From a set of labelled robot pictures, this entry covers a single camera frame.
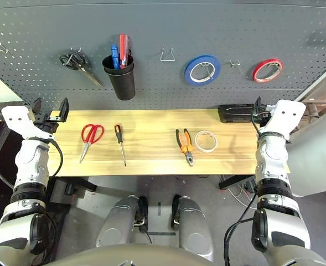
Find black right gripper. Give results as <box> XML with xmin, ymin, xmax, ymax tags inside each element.
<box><xmin>251</xmin><ymin>96</ymin><xmax>271</xmax><ymax>128</ymax></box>

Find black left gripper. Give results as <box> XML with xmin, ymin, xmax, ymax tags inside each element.
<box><xmin>31</xmin><ymin>97</ymin><xmax>70</xmax><ymax>134</ymax></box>

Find red handled scissors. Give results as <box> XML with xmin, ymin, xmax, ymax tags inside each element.
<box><xmin>79</xmin><ymin>124</ymin><xmax>105</xmax><ymax>164</ymax></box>

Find white tape roll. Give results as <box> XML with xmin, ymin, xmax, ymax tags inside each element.
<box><xmin>194</xmin><ymin>130</ymin><xmax>218</xmax><ymax>154</ymax></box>

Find black orange handled screwdriver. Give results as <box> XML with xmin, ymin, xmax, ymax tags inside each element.
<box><xmin>113</xmin><ymin>124</ymin><xmax>127</xmax><ymax>167</ymax></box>

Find orange black pliers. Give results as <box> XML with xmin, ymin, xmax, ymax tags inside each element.
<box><xmin>175</xmin><ymin>128</ymin><xmax>194</xmax><ymax>167</ymax></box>

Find single metal pegboard hook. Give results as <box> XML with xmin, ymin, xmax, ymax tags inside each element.
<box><xmin>230</xmin><ymin>60</ymin><xmax>249</xmax><ymax>80</ymax></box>

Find grey metal pegboard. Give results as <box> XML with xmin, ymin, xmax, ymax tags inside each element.
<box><xmin>0</xmin><ymin>0</ymin><xmax>326</xmax><ymax>111</ymax></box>

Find black tool case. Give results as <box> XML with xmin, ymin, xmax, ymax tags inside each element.
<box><xmin>217</xmin><ymin>103</ymin><xmax>260</xmax><ymax>124</ymax></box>

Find red tape roll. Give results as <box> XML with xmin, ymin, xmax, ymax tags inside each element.
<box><xmin>252</xmin><ymin>58</ymin><xmax>284</xmax><ymax>84</ymax></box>

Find white rounded cabinet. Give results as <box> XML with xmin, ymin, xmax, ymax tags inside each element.
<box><xmin>287</xmin><ymin>110</ymin><xmax>326</xmax><ymax>197</ymax></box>

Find black plastic cup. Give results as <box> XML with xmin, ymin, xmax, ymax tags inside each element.
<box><xmin>102</xmin><ymin>54</ymin><xmax>136</xmax><ymax>101</ymax></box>

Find blue tape roll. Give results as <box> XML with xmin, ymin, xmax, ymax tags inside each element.
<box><xmin>184</xmin><ymin>54</ymin><xmax>222</xmax><ymax>86</ymax></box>

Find silver left robot leg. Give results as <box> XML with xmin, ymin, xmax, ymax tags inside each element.
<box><xmin>95</xmin><ymin>195</ymin><xmax>149</xmax><ymax>248</ymax></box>

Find silver robot leg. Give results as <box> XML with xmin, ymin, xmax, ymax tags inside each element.
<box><xmin>170</xmin><ymin>195</ymin><xmax>215</xmax><ymax>263</ymax></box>
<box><xmin>95</xmin><ymin>195</ymin><xmax>149</xmax><ymax>248</ymax></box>

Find silver right robot leg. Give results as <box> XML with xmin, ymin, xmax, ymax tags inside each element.
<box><xmin>170</xmin><ymin>195</ymin><xmax>215</xmax><ymax>263</ymax></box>

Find grey robot torso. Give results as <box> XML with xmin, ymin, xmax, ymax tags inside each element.
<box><xmin>45</xmin><ymin>243</ymin><xmax>216</xmax><ymax>266</ymax></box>

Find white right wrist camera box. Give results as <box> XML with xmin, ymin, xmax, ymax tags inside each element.
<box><xmin>262</xmin><ymin>99</ymin><xmax>307</xmax><ymax>139</ymax></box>

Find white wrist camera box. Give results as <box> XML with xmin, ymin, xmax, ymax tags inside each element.
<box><xmin>262</xmin><ymin>99</ymin><xmax>307</xmax><ymax>139</ymax></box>
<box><xmin>1</xmin><ymin>106</ymin><xmax>55</xmax><ymax>140</ymax></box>

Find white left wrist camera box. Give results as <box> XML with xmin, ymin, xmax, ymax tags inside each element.
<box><xmin>1</xmin><ymin>106</ymin><xmax>55</xmax><ymax>140</ymax></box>

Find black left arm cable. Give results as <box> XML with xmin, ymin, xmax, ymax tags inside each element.
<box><xmin>48</xmin><ymin>138</ymin><xmax>64</xmax><ymax>178</ymax></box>

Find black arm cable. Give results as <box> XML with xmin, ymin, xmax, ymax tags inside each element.
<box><xmin>223</xmin><ymin>191</ymin><xmax>259</xmax><ymax>266</ymax></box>
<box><xmin>48</xmin><ymin>138</ymin><xmax>64</xmax><ymax>178</ymax></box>

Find black handled scissors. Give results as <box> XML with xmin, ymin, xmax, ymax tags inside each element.
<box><xmin>59</xmin><ymin>47</ymin><xmax>102</xmax><ymax>88</ymax></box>

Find blue handled tool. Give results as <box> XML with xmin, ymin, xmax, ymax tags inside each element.
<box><xmin>110</xmin><ymin>44</ymin><xmax>121</xmax><ymax>69</ymax></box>

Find white floor cable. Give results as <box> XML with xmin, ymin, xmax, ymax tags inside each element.
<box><xmin>226</xmin><ymin>182</ymin><xmax>257</xmax><ymax>207</ymax></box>

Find wire pliers holder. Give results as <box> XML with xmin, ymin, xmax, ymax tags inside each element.
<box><xmin>159</xmin><ymin>47</ymin><xmax>177</xmax><ymax>62</ymax></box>

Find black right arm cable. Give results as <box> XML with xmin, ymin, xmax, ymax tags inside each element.
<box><xmin>223</xmin><ymin>191</ymin><xmax>259</xmax><ymax>266</ymax></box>

